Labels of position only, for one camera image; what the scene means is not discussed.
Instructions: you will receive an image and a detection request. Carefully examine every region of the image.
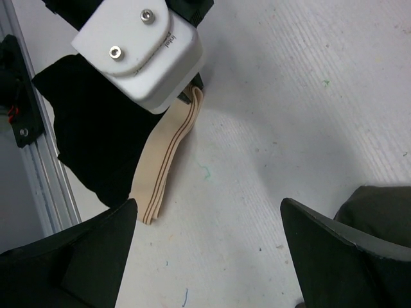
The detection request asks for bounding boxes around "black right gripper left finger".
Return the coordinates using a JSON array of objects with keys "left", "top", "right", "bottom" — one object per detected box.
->
[{"left": 1, "top": 200, "right": 137, "bottom": 307}]

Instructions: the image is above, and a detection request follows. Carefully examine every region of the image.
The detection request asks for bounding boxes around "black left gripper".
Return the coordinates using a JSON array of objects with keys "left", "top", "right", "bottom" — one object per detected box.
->
[{"left": 43, "top": 0, "right": 215, "bottom": 106}]

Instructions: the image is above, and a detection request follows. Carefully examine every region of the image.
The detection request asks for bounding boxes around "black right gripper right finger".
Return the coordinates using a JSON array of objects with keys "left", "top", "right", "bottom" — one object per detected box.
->
[{"left": 280, "top": 198, "right": 410, "bottom": 307}]

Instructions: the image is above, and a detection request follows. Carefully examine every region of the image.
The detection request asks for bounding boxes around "black underwear beige waistband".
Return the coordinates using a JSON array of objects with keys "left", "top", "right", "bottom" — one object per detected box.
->
[{"left": 32, "top": 55, "right": 204, "bottom": 225}]

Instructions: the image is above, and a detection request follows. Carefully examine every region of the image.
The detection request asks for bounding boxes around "olive green underwear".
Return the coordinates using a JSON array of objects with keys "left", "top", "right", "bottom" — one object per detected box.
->
[{"left": 334, "top": 186, "right": 410, "bottom": 248}]

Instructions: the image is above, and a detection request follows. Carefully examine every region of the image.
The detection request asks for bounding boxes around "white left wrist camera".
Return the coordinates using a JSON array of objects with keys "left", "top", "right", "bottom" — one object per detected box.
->
[{"left": 71, "top": 0, "right": 203, "bottom": 114}]

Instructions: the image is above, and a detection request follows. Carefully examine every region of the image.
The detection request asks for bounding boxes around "aluminium frame rail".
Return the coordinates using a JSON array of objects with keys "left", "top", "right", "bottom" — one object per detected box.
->
[{"left": 1, "top": 1, "right": 81, "bottom": 236}]

